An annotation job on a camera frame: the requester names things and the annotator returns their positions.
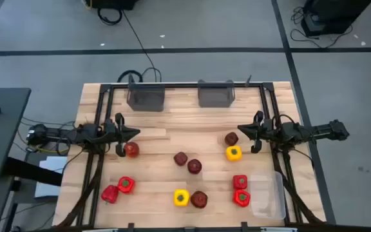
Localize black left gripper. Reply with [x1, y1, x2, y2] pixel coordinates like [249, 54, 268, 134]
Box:
[103, 112, 140, 158]

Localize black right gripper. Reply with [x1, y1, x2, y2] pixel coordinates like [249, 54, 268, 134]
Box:
[237, 111, 276, 155]

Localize red apple with yellow patch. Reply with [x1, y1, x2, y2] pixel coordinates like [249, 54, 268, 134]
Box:
[124, 141, 140, 159]

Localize dark red apple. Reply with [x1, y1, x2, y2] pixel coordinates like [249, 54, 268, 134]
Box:
[173, 151, 189, 167]
[224, 131, 240, 146]
[190, 190, 209, 209]
[187, 159, 203, 175]

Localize yellow bell pepper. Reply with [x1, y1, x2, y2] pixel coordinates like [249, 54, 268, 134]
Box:
[225, 145, 243, 162]
[173, 188, 191, 208]

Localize red bell pepper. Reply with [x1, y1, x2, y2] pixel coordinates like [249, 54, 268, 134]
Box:
[232, 175, 249, 190]
[100, 184, 120, 204]
[233, 189, 251, 208]
[117, 176, 136, 195]

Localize dark gray basket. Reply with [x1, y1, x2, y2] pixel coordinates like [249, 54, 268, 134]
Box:
[126, 82, 166, 113]
[197, 79, 236, 108]

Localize clear plastic bin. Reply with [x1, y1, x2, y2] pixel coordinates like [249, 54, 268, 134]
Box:
[249, 171, 287, 220]

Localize white paper stack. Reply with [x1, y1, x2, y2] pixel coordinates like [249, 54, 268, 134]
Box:
[34, 155, 68, 198]

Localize black desk beam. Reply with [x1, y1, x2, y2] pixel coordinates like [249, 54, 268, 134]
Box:
[3, 157, 63, 187]

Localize gray desk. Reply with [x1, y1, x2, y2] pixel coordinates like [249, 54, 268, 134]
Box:
[0, 86, 32, 181]

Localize black equipment box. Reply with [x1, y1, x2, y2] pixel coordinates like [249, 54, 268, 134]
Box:
[90, 0, 140, 10]

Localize large black equipment case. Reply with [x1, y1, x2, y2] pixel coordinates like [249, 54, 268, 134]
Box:
[301, 0, 371, 37]

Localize black looped cables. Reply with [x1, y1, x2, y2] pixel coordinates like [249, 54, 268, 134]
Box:
[117, 66, 163, 84]

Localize black aluminium table frame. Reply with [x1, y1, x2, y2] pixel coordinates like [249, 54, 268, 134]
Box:
[56, 82, 327, 232]

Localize black braided cable bundle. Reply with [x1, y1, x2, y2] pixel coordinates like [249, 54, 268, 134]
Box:
[275, 154, 321, 225]
[56, 151, 106, 228]

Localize long black floor cable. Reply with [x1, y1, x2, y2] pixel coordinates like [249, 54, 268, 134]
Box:
[120, 9, 158, 83]

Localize coiled black cable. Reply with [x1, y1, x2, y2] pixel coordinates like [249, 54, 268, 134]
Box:
[97, 6, 124, 26]

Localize black tangled floor cables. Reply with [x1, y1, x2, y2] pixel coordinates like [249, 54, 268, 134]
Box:
[290, 6, 354, 49]

